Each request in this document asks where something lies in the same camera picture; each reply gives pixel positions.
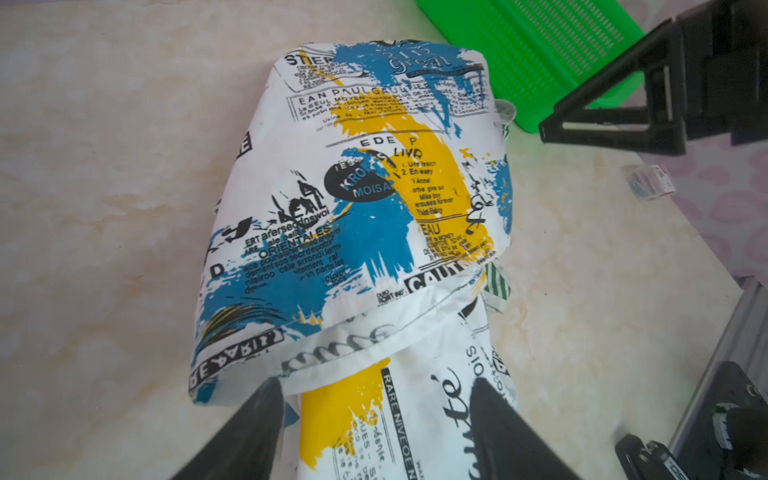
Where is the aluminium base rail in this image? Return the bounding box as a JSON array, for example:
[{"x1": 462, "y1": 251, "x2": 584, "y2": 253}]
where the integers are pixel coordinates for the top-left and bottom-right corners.
[{"x1": 670, "y1": 276, "x2": 767, "y2": 456}]

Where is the green white striped garment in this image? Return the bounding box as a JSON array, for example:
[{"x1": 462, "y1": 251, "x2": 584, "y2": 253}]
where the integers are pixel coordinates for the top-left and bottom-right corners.
[{"x1": 482, "y1": 99, "x2": 517, "y2": 313}]

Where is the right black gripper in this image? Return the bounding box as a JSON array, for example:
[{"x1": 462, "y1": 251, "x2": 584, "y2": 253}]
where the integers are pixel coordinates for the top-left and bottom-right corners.
[{"x1": 539, "y1": 0, "x2": 767, "y2": 156}]

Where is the colourful printed white shirt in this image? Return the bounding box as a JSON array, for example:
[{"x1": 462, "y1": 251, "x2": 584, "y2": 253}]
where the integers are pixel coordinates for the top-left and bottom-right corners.
[{"x1": 188, "y1": 40, "x2": 515, "y2": 479}]

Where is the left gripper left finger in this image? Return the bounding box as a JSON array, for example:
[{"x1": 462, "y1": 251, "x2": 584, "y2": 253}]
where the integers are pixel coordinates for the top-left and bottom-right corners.
[{"x1": 173, "y1": 378, "x2": 284, "y2": 480}]

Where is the small white packet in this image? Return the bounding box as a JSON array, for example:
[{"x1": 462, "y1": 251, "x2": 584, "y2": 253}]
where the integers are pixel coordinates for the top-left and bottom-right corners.
[{"x1": 621, "y1": 164, "x2": 676, "y2": 201}]

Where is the green plastic basket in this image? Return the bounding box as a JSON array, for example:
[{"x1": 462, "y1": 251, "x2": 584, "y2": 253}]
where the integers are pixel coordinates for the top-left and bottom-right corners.
[{"x1": 418, "y1": 0, "x2": 644, "y2": 134}]

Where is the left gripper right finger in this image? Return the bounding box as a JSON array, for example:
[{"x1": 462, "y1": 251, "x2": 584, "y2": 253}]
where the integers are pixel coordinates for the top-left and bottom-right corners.
[{"x1": 470, "y1": 378, "x2": 579, "y2": 480}]

